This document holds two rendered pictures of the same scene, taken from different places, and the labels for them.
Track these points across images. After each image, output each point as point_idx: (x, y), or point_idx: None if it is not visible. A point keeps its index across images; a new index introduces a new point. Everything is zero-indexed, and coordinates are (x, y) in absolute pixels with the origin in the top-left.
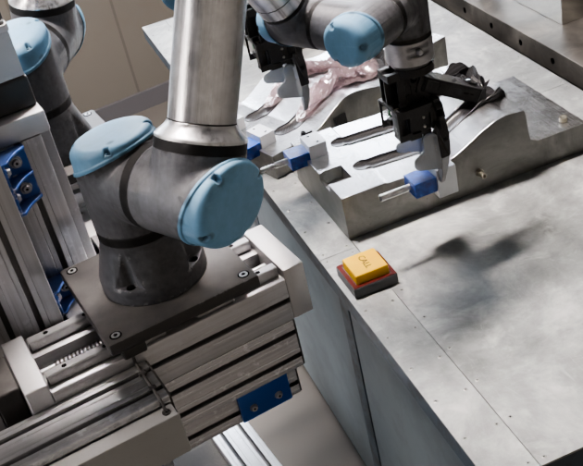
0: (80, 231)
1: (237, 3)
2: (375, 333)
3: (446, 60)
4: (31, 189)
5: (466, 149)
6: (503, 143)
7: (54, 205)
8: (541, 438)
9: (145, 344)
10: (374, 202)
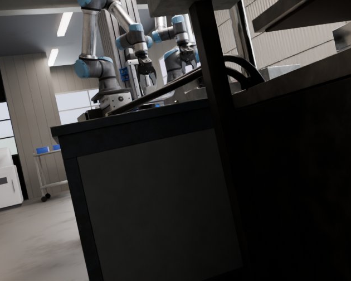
0: (135, 90)
1: (83, 29)
2: None
3: (268, 78)
4: (127, 77)
5: (175, 91)
6: (180, 92)
7: (130, 82)
8: None
9: (94, 101)
10: (166, 103)
